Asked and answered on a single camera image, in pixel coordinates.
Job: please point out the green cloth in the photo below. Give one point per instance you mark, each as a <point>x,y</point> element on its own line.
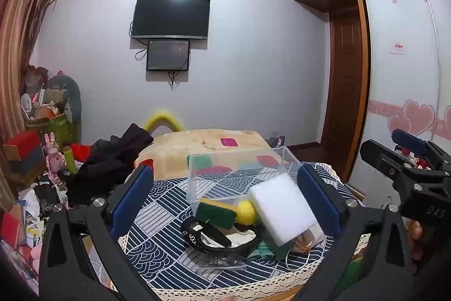
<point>266,250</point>

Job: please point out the red sponge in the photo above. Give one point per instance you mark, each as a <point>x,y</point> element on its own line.
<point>267,160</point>

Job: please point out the bamboo bed mat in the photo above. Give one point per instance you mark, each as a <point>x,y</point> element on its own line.
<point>183,150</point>

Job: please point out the brown wooden door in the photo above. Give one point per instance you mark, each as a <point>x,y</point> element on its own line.
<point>343,82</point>

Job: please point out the green and yellow scouring sponge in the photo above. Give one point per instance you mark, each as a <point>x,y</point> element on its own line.
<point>215,214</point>

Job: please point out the black wall television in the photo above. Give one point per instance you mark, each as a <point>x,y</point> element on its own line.
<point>171,18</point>

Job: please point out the red cloth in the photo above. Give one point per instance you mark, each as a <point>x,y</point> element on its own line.
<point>84,153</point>

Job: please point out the white foam sponge block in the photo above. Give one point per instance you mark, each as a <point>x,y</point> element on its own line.
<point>282,209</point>

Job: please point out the magenta sponge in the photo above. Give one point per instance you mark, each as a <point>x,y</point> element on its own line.
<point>213,170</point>

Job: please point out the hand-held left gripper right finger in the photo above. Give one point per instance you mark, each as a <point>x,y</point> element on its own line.
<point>319,204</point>

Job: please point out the small black monitor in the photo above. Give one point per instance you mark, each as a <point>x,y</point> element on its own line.
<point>168,55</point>

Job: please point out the white cloth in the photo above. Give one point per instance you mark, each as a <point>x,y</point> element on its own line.
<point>243,236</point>

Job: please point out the person's right hand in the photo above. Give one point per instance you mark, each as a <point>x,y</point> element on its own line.
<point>416,237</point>

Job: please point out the yellow soft ball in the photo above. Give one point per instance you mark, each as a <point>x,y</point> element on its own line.
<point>246,213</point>

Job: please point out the red wardrobe sticker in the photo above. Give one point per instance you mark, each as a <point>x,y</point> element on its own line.
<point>399,48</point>

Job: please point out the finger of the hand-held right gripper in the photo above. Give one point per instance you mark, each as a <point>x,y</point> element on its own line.
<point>382,158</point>
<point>408,143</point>

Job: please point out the clear plastic box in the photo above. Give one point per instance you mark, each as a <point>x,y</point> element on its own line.
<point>225,185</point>

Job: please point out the black clothes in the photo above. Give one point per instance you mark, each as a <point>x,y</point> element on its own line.
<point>105,160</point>

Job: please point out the red box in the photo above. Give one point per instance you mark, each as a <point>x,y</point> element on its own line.
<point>23,145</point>

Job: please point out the green cardboard box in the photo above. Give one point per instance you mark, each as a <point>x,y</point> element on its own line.
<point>56,127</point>

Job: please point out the striped brown curtain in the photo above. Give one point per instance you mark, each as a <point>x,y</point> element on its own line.
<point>17,22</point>

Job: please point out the white heart-print wardrobe door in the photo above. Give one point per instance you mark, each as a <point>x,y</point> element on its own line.
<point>398,82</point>

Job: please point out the pink rabbit toy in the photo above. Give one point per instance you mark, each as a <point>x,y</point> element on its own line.
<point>53,156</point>

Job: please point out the pink sponge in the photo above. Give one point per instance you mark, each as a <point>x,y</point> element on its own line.
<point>229,142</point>

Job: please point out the green cylinder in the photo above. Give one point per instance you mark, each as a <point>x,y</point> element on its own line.
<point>69,160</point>

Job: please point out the yellow curved cushion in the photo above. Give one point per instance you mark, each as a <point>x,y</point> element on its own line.
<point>151,121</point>

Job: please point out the blue patterned tablecloth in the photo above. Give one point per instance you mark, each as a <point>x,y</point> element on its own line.
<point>165,216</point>

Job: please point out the green basket of toys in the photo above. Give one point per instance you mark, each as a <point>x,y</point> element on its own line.
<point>74,100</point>

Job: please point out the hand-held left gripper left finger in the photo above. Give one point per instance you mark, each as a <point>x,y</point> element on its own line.
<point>132,204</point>

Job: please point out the pile of clutter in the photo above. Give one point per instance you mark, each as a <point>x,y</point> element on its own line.
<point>24,216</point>

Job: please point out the clear plastic bag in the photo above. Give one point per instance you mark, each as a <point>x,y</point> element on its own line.
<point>222,260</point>

